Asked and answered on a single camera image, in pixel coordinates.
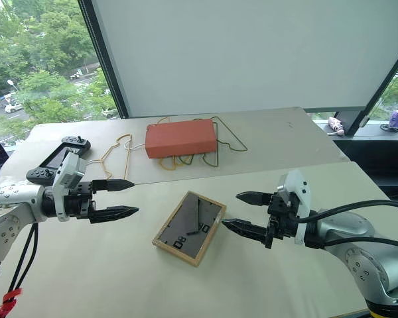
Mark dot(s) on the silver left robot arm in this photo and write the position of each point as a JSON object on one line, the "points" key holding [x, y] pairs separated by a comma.
{"points": [[10, 198]]}

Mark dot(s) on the black side desk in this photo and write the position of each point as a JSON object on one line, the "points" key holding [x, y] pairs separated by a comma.
{"points": [[374, 159]]}

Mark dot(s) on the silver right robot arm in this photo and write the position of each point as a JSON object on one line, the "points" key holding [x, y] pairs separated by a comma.
{"points": [[351, 228]]}

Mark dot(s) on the red tape wrap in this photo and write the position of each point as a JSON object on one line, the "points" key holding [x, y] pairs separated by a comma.
{"points": [[5, 303]]}

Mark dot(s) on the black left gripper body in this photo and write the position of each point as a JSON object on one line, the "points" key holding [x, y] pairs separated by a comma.
{"points": [[81, 195]]}

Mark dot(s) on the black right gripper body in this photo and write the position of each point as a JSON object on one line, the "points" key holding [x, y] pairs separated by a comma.
{"points": [[280, 222]]}

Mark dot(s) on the purple bag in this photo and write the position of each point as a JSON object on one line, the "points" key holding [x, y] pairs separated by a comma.
{"points": [[396, 118]]}

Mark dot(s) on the yellow black striped band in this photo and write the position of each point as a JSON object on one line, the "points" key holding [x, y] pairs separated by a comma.
{"points": [[388, 313]]}

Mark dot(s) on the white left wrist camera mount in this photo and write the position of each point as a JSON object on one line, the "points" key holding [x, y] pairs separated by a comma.
{"points": [[68, 172]]}

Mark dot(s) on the white window blind panel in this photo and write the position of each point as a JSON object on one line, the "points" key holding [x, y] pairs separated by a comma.
{"points": [[235, 56]]}

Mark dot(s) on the pink folded umbrella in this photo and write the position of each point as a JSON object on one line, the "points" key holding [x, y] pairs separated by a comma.
{"points": [[335, 125]]}

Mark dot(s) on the wooden framed square clock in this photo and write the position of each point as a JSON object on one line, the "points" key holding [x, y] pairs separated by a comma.
{"points": [[189, 228]]}

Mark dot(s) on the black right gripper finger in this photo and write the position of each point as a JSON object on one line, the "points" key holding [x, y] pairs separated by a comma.
{"points": [[248, 230], [255, 198]]}

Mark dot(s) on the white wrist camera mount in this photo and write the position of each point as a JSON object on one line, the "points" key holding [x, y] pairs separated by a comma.
{"points": [[68, 172], [302, 185]]}

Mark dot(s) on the orange cardboard box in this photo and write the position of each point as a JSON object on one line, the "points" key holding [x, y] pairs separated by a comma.
{"points": [[180, 137]]}

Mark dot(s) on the dark window frame post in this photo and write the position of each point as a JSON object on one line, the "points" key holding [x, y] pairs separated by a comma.
{"points": [[103, 56]]}

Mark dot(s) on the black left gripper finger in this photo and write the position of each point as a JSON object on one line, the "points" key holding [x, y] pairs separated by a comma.
{"points": [[112, 213], [116, 185]]}

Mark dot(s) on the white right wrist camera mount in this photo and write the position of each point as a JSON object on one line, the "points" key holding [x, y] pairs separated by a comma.
{"points": [[302, 185]]}

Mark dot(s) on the black handheld game controller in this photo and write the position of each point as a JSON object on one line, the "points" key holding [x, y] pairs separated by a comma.
{"points": [[51, 162]]}

